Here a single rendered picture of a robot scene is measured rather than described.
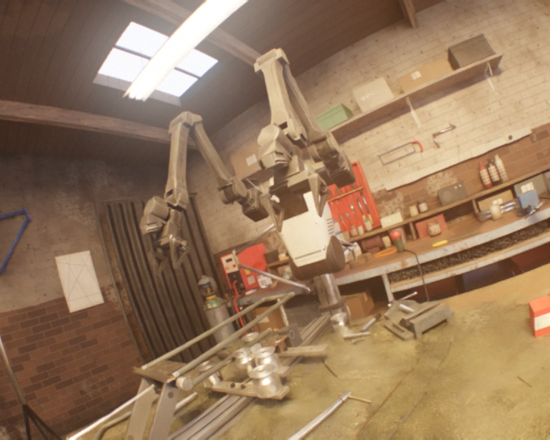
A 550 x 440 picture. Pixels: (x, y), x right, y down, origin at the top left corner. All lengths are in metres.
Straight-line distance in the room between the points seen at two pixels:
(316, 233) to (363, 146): 1.62
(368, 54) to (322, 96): 0.64
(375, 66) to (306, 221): 1.99
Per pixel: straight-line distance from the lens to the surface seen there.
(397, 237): 2.01
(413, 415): 0.44
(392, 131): 2.58
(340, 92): 2.80
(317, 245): 1.11
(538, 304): 0.54
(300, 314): 2.22
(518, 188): 2.43
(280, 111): 0.76
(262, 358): 0.60
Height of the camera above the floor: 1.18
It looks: 5 degrees up
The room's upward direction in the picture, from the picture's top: 19 degrees counter-clockwise
